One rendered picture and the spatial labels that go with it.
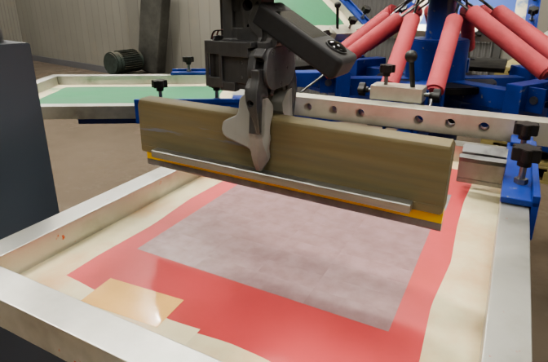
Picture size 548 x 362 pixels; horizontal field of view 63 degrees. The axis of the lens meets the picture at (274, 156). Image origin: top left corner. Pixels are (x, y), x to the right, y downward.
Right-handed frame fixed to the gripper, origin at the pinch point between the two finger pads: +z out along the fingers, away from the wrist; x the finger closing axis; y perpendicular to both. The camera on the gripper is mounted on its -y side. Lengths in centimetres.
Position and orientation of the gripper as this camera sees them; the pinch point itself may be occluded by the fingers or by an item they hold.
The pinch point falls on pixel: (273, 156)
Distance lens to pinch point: 54.8
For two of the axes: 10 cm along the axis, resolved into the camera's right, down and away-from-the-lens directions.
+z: 0.0, 9.4, 3.3
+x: -4.7, 2.9, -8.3
